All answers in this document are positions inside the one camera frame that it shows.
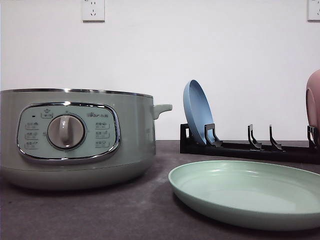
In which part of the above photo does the green plate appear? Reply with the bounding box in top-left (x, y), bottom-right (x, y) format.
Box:
top-left (168, 160), bottom-right (320, 231)

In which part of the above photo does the blue plate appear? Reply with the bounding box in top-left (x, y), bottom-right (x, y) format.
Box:
top-left (183, 79), bottom-right (215, 145)

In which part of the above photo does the green electric steamer pot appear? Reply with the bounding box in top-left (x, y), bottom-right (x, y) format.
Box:
top-left (1, 88), bottom-right (173, 190)

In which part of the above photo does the black plate rack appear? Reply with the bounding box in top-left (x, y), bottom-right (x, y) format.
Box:
top-left (180, 123), bottom-right (320, 164)

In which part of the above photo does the pink plate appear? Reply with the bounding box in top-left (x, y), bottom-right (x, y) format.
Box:
top-left (305, 69), bottom-right (320, 130)

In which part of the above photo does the white wall socket left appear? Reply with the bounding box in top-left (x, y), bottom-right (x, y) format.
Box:
top-left (82, 0), bottom-right (105, 24)

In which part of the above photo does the white wall socket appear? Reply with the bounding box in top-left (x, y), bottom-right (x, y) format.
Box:
top-left (307, 0), bottom-right (320, 23)
top-left (82, 0), bottom-right (105, 24)

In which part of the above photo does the white wall socket right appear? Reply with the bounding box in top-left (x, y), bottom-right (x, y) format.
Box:
top-left (307, 0), bottom-right (320, 23)

